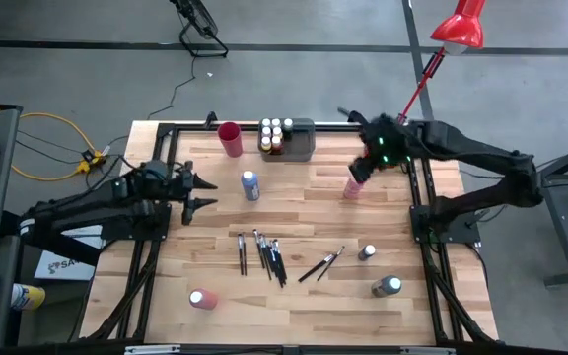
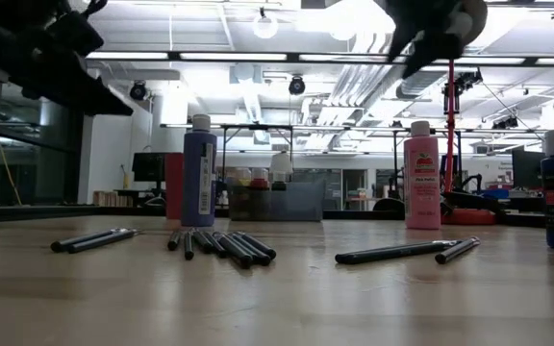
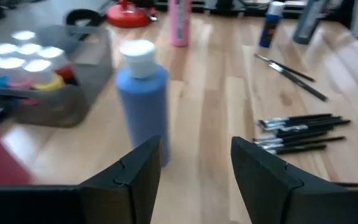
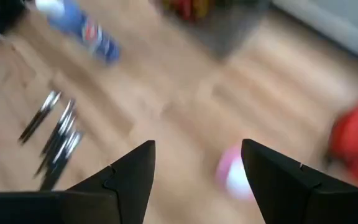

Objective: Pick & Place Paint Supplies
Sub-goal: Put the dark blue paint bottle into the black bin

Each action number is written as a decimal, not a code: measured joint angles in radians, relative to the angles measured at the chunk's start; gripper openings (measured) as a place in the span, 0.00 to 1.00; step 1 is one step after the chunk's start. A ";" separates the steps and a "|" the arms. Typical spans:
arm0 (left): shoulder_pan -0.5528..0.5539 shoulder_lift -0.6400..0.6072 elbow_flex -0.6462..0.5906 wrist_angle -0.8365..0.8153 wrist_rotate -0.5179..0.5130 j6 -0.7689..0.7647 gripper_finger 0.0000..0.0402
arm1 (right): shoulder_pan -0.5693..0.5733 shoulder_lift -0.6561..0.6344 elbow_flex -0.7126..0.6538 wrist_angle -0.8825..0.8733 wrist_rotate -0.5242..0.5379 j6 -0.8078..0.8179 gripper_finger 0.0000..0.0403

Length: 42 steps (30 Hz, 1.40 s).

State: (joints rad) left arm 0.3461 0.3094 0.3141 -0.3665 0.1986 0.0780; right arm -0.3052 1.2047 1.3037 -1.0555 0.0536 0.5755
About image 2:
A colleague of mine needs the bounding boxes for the black round ceiling fixture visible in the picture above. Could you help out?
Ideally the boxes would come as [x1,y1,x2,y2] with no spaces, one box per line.
[128,80,148,102]
[288,75,307,96]

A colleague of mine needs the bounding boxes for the black metal table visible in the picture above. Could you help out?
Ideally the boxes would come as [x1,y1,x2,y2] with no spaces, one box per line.
[390,125,464,193]
[218,122,295,193]

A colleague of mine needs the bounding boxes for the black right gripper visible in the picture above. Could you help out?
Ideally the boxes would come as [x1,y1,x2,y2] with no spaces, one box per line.
[384,0,466,81]

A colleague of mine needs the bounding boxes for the round white ceiling lamp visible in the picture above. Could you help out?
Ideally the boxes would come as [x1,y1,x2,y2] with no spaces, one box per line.
[251,7,280,40]

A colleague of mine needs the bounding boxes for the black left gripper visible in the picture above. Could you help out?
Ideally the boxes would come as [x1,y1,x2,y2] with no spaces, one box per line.
[0,27,135,117]

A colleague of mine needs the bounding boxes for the large pink paint bottle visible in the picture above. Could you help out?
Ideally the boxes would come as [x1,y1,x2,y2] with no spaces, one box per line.
[403,120,442,231]

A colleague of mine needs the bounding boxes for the black office chair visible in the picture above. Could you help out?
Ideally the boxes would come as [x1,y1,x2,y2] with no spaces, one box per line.
[371,196,406,213]

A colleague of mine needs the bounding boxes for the wooden slat stack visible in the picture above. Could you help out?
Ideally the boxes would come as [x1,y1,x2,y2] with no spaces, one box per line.
[91,189,127,208]

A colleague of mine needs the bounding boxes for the black ceiling light rail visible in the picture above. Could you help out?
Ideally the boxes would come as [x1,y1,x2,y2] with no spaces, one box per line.
[84,50,554,67]

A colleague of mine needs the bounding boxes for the large blue paint bottle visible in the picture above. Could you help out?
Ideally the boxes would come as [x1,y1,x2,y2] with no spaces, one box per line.
[180,113,218,228]

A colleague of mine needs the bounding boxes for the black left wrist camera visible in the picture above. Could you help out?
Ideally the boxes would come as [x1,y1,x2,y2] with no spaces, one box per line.
[48,8,106,58]

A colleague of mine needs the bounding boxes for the red plastic cup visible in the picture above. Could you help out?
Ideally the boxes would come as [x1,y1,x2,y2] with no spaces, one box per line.
[164,152,185,221]

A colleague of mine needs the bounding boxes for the black computer monitor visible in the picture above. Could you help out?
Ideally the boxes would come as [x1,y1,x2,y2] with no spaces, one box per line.
[511,148,546,189]
[131,151,167,193]

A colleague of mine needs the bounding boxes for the red desk lamp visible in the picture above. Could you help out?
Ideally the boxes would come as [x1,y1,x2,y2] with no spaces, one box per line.
[439,0,498,227]

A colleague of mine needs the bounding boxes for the white bell-shaped fixture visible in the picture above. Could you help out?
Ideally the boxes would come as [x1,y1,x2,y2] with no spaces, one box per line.
[269,151,294,175]

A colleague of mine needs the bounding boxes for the grey plastic caddy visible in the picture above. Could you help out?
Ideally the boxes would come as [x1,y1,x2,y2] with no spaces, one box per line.
[227,180,325,223]

